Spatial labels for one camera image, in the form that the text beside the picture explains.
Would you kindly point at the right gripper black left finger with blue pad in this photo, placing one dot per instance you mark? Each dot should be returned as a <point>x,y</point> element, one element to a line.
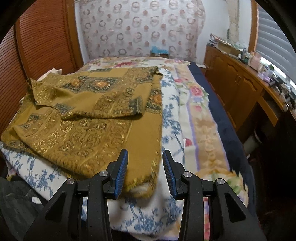
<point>78,210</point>

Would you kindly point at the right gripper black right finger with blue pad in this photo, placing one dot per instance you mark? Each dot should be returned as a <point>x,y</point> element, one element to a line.
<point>229,218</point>

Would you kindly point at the gold patterned brown cloth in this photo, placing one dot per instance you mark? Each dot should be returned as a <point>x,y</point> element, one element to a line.
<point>81,121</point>

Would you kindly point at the dark clothing pile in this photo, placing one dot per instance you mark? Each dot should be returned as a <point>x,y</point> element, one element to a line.
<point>20,206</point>

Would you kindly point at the floral pink cream bedspread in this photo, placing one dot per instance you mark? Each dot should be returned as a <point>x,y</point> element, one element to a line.
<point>204,152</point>

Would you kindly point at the navy blue bed blanket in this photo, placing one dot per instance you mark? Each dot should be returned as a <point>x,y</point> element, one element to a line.
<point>231,143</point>

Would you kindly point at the white blue floral blanket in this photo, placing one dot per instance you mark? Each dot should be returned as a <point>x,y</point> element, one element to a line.
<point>147,217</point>

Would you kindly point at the wooden sideboard cabinet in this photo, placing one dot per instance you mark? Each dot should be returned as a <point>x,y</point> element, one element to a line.
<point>251,105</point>

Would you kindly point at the clutter on sideboard top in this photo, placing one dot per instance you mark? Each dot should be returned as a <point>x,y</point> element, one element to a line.
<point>254,60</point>

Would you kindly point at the grey window blind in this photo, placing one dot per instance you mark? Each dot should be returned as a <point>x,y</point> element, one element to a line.
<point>273,45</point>

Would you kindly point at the blue item on box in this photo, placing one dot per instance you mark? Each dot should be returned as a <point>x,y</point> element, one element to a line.
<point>157,52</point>

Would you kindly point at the circle patterned lace curtain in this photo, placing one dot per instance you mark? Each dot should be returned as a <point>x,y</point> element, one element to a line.
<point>134,28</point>

